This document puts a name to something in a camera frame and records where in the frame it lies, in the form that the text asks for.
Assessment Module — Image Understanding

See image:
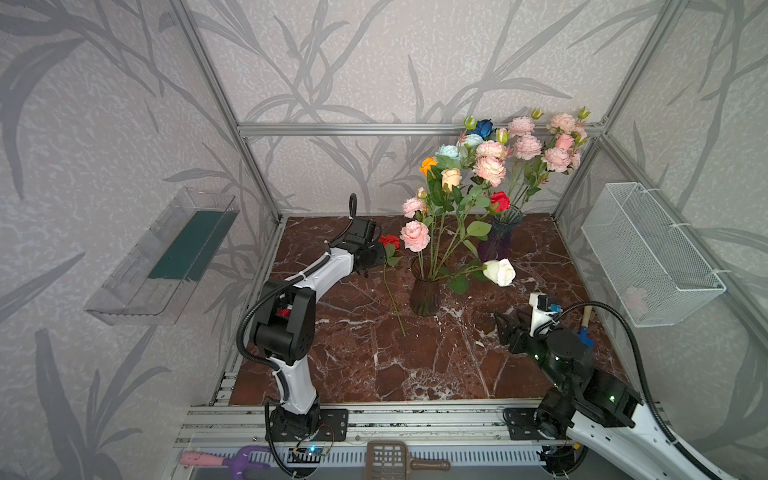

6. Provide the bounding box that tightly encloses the small red rose spray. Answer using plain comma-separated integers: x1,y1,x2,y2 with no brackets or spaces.
379,235,407,336

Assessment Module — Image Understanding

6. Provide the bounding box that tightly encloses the light pink rose stem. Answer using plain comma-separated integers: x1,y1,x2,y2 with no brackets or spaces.
400,187,432,279

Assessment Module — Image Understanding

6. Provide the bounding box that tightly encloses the dark red glass vase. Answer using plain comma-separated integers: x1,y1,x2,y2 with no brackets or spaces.
409,258,441,317

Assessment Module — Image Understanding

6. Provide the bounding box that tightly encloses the orange rose stem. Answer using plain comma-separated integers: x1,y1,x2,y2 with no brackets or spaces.
419,157,437,177

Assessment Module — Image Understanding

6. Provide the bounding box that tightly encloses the peach rose bud stem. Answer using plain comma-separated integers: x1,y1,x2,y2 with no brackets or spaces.
427,166,462,280

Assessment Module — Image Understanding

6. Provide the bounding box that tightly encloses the purple glass vase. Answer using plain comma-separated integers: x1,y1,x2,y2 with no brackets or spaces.
478,206,524,262

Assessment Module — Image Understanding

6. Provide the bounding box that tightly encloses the single red rose stem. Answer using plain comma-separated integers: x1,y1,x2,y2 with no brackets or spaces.
475,191,511,214

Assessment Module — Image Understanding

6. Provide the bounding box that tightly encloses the pink-edged rose spray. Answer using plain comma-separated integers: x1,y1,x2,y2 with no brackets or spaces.
446,136,508,242

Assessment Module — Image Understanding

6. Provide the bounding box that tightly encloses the blue rose stem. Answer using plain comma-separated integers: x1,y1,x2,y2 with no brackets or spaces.
472,119,494,139

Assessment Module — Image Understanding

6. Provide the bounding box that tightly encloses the pale pink peony stem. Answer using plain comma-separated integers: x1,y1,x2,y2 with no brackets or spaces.
522,147,581,205
508,108,542,208

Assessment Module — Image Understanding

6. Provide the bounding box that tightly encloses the pink rose bud stem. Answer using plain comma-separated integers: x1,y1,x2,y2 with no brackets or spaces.
555,134,575,151

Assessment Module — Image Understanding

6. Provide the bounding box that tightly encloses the large white rose stem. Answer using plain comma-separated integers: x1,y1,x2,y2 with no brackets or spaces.
438,221,517,295

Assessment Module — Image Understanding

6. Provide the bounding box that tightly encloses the pale blue flower stem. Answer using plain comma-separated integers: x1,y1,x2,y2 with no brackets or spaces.
435,116,485,170

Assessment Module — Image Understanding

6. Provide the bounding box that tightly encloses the white pink-edged rose stem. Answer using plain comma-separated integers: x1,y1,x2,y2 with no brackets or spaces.
548,107,591,142

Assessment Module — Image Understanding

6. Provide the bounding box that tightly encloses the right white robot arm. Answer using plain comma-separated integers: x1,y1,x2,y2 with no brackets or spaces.
493,293,729,479

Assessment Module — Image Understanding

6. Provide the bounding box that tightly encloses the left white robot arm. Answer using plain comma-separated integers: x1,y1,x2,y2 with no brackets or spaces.
235,193,386,442

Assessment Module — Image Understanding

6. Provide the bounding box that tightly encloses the blue scoop brush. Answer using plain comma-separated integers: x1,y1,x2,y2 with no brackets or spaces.
578,305,594,348

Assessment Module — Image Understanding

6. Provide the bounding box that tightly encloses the clear plastic tray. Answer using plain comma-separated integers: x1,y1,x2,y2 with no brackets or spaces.
85,187,240,326

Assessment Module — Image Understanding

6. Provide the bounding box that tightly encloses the purple pink toy tool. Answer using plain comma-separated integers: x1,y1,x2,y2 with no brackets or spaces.
179,445,271,480

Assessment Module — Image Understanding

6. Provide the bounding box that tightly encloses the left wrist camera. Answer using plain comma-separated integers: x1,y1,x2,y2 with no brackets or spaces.
344,217,377,245

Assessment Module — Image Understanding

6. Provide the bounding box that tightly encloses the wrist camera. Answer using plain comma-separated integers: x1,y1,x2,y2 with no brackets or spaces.
529,292,562,337
344,217,377,245

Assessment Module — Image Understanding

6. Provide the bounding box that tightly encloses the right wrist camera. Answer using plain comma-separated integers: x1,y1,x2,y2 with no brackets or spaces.
529,292,562,337

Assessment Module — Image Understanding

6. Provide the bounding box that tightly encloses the white wire basket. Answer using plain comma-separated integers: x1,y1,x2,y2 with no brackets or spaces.
582,182,727,328

